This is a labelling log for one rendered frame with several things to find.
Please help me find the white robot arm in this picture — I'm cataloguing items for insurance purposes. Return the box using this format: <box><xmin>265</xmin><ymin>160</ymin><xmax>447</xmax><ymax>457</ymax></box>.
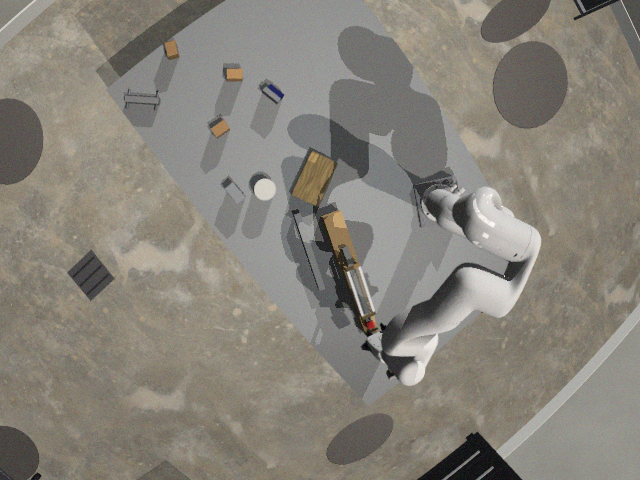
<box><xmin>381</xmin><ymin>184</ymin><xmax>541</xmax><ymax>386</ymax></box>

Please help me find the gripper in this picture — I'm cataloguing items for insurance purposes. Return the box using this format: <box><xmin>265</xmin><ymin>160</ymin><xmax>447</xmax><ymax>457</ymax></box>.
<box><xmin>361</xmin><ymin>323</ymin><xmax>386</xmax><ymax>363</ymax></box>

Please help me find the tan wooden block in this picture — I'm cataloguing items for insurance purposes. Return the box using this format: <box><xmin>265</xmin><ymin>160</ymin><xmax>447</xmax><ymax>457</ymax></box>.
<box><xmin>227</xmin><ymin>69</ymin><xmax>243</xmax><ymax>81</ymax></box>
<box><xmin>211</xmin><ymin>120</ymin><xmax>230</xmax><ymax>138</ymax></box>
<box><xmin>165</xmin><ymin>40</ymin><xmax>179</xmax><ymax>60</ymax></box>

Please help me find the white short cylinder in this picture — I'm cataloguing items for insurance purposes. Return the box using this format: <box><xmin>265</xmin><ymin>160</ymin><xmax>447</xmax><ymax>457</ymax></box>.
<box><xmin>254</xmin><ymin>179</ymin><xmax>276</xmax><ymax>200</ymax></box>

